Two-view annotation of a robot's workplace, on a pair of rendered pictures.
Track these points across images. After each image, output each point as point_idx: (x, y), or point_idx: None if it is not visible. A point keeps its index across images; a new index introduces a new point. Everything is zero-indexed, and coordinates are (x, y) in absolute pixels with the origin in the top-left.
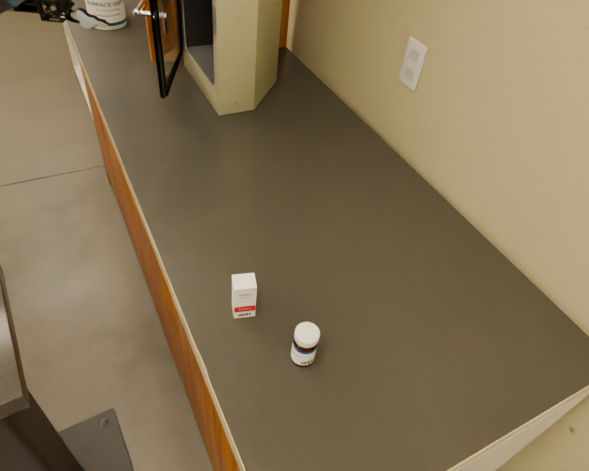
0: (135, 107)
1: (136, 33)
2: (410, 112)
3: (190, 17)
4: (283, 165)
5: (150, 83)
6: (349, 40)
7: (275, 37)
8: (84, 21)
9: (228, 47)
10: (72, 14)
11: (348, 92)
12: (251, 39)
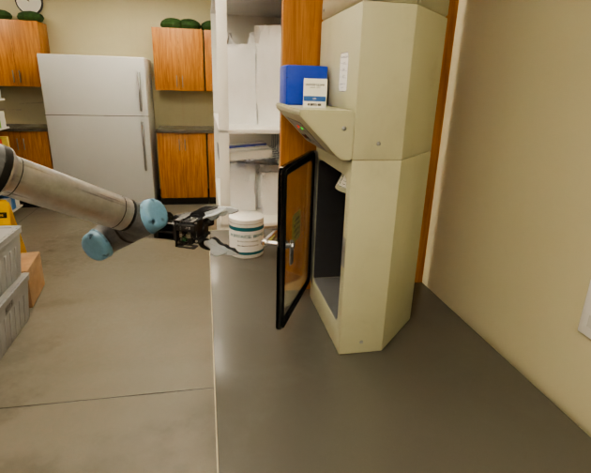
0: (248, 336)
1: (269, 262)
2: None
3: (321, 249)
4: (416, 434)
5: (270, 312)
6: (500, 279)
7: (411, 272)
8: (215, 249)
9: (356, 280)
10: (205, 242)
11: (501, 338)
12: (383, 273)
